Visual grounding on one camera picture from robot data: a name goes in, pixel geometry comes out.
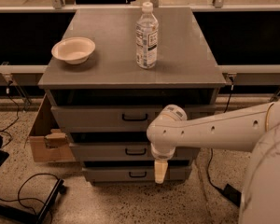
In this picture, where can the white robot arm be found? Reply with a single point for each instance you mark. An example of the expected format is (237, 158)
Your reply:
(255, 130)

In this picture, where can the grey drawer cabinet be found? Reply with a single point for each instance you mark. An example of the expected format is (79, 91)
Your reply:
(186, 73)

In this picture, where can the cardboard box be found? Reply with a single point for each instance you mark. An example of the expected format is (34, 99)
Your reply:
(48, 143)

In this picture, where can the grey top drawer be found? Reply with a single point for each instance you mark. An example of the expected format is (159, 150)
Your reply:
(105, 118)

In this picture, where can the grey bottom drawer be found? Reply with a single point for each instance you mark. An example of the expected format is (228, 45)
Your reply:
(136, 174)

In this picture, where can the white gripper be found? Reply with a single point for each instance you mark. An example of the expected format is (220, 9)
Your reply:
(161, 154)

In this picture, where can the black stand base left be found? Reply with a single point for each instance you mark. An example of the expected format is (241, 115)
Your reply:
(31, 210)

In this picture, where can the black power adapter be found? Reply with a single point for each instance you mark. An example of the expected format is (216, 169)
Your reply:
(232, 194)

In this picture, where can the white bowl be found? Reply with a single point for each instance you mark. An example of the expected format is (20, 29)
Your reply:
(73, 50)

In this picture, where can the clear plastic water bottle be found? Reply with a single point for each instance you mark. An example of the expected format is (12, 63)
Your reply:
(147, 28)

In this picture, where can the grey drawer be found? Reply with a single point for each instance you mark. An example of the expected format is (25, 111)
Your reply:
(136, 174)
(122, 151)
(105, 118)

